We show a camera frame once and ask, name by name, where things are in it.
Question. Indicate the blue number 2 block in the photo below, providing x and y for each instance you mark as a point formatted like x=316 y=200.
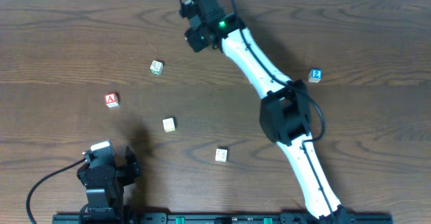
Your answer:
x=315 y=75

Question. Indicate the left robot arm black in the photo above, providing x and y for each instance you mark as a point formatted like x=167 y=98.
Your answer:
x=104 y=181

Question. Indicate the plain picture wooden block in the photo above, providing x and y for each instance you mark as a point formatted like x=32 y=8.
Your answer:
x=221 y=155

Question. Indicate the yellow picture wooden block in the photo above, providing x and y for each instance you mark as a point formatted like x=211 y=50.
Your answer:
x=169 y=124

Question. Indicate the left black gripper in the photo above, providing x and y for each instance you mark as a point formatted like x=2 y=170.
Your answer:
x=126 y=172

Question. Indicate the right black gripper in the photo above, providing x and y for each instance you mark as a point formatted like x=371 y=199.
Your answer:
x=194 y=21

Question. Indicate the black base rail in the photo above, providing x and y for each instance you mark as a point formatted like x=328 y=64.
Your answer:
x=282 y=218

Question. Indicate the green picture wooden block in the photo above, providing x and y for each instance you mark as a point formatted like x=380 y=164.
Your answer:
x=156 y=67

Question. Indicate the red letter A block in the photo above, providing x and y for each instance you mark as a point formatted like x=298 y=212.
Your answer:
x=111 y=100

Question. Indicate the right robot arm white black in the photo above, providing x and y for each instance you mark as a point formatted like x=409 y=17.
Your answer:
x=285 y=106

